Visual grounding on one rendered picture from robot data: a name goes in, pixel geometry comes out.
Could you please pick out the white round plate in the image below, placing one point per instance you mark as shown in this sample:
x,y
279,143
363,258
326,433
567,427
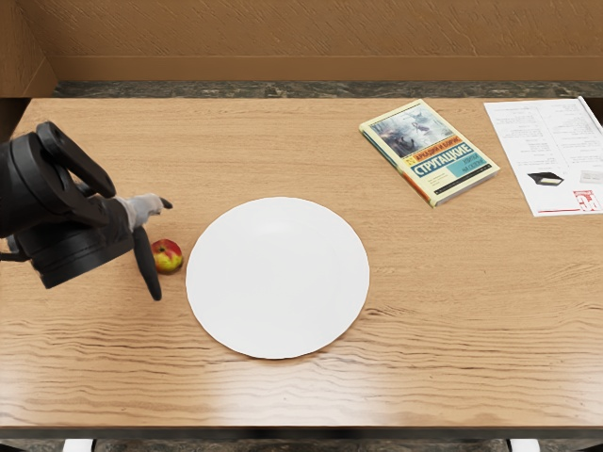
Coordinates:
x,y
277,278

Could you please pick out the white printed paper sheet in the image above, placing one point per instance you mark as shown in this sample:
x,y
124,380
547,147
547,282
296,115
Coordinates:
x,y
551,155

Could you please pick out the red and yellow apple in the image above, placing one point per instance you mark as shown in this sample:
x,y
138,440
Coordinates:
x,y
167,256

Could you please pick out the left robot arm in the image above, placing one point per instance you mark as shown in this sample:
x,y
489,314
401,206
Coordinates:
x,y
52,212

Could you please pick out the paperback book with illustrated cover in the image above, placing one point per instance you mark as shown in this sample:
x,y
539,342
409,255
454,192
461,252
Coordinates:
x,y
428,151

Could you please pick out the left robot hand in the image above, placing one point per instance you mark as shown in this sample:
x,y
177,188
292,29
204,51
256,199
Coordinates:
x,y
139,208

